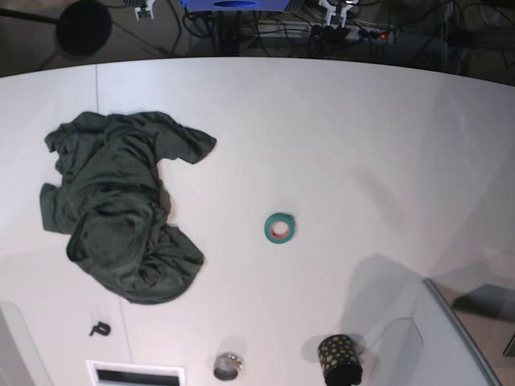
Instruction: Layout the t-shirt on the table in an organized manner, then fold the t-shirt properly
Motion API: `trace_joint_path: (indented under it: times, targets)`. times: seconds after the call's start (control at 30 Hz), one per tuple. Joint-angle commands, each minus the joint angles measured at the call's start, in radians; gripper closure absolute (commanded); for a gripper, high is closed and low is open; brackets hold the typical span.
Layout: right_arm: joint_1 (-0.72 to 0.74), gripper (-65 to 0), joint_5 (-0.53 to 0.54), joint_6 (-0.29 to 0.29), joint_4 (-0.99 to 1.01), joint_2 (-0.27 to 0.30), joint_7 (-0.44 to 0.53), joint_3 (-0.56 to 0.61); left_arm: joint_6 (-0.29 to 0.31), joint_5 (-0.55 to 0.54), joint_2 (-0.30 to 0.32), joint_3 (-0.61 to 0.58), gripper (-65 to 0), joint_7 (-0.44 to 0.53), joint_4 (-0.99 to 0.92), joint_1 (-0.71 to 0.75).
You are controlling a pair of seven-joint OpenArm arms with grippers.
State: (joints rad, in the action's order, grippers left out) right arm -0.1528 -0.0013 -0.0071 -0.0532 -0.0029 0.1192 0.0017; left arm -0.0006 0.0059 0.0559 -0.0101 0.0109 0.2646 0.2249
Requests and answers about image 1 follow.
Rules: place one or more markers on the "green tape roll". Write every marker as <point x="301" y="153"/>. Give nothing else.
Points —
<point x="279" y="228"/>

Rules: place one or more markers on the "dark green t-shirt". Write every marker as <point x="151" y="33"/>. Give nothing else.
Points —
<point x="113" y="206"/>

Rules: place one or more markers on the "silver tape roll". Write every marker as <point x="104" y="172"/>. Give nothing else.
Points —
<point x="227" y="366"/>

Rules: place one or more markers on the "black gold-dotted cup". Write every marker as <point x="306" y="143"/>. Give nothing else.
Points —
<point x="339" y="361"/>

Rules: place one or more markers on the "blue plastic box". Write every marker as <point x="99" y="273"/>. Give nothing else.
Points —
<point x="233" y="5"/>

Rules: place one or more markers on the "small black clip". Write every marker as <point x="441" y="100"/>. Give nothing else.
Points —
<point x="101" y="328"/>

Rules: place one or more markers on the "white slotted tray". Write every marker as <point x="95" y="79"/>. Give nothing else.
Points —
<point x="108" y="373"/>

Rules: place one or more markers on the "round black stand base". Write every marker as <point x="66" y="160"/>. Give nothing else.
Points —
<point x="84" y="28"/>

